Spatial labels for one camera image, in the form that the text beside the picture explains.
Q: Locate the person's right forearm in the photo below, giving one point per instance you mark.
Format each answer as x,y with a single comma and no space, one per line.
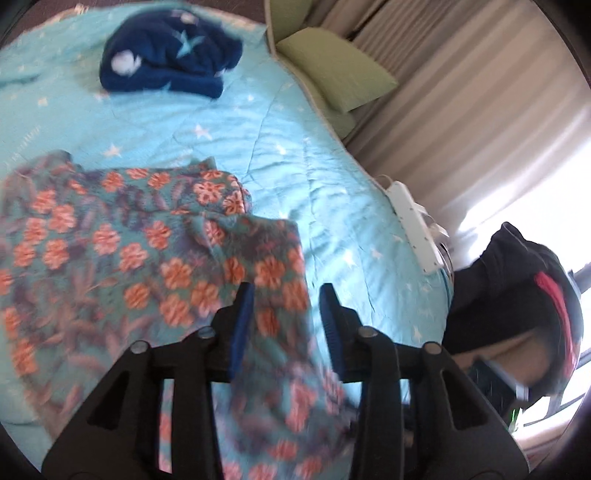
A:
517,355

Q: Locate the pale pleated curtain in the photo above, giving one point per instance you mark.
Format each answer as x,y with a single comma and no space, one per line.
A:
461,92

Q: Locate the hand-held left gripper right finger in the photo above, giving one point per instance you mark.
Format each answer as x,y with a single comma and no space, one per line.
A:
330,323

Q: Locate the navy star fleece blanket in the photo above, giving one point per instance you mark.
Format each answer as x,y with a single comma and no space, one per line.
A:
161,60

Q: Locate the green bed sheet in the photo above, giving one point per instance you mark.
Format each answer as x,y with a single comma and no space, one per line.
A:
339,124

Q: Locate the turquoise star quilt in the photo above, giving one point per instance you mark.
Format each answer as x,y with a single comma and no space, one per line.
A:
300,184

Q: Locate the teal floral garment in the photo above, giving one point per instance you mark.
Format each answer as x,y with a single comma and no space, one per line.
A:
115,249

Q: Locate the green pillow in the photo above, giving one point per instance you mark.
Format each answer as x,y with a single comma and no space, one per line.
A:
286,18
332,69

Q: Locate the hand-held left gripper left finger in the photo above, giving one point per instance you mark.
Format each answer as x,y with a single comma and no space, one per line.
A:
242,323

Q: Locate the black red bag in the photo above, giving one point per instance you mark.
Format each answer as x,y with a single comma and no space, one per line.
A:
498,286

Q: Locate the white power strip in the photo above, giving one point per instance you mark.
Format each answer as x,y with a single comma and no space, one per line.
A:
415,226

